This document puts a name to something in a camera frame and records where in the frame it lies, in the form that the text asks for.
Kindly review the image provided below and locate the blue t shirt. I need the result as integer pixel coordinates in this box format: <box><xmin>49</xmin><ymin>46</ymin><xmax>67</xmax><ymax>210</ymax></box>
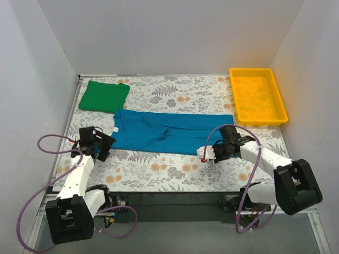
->
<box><xmin>111</xmin><ymin>109</ymin><xmax>234</xmax><ymax>155</ymax></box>

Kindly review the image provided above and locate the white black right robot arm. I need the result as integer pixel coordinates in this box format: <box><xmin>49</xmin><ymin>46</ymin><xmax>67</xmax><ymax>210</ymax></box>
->
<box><xmin>211</xmin><ymin>124</ymin><xmax>323</xmax><ymax>215</ymax></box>

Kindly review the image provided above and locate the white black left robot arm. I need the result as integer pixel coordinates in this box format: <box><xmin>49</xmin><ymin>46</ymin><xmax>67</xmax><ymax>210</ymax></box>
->
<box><xmin>45</xmin><ymin>126</ymin><xmax>115</xmax><ymax>244</ymax></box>

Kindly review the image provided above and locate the floral patterned table mat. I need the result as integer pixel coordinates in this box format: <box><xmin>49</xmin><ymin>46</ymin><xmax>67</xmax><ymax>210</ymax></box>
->
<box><xmin>52</xmin><ymin>76</ymin><xmax>297</xmax><ymax>192</ymax></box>

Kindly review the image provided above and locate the green folded t shirt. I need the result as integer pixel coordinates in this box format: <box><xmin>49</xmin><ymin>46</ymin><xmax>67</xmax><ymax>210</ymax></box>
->
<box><xmin>78</xmin><ymin>80</ymin><xmax>130</xmax><ymax>114</ymax></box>

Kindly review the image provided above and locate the yellow plastic bin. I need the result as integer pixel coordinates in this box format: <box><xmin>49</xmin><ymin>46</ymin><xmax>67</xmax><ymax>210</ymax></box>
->
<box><xmin>229</xmin><ymin>68</ymin><xmax>288</xmax><ymax>126</ymax></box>

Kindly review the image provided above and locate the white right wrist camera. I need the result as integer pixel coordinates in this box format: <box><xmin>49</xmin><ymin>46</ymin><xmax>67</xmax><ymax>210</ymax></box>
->
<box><xmin>197</xmin><ymin>146</ymin><xmax>216</xmax><ymax>163</ymax></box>

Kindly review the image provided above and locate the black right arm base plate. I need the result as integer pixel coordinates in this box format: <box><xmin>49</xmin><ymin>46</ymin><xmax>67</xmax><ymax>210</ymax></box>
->
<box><xmin>217</xmin><ymin>195</ymin><xmax>267</xmax><ymax>212</ymax></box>

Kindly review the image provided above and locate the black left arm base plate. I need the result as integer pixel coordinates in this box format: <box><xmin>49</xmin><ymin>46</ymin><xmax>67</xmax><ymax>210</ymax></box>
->
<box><xmin>107</xmin><ymin>195</ymin><xmax>130</xmax><ymax>208</ymax></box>

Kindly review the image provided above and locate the aluminium frame rail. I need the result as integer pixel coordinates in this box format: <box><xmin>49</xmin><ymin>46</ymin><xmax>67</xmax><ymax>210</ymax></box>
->
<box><xmin>28</xmin><ymin>193</ymin><xmax>331</xmax><ymax>253</ymax></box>

